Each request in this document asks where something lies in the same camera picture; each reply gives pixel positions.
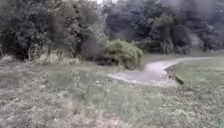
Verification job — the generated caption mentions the pale green bush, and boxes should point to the pale green bush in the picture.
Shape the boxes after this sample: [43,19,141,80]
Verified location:
[103,39,144,70]

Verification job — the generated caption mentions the grey paved path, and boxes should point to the grey paved path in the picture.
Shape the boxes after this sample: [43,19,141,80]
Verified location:
[109,56,214,87]

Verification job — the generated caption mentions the dense wood of trees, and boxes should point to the dense wood of trees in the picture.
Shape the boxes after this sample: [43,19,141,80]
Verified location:
[0,0,224,65]

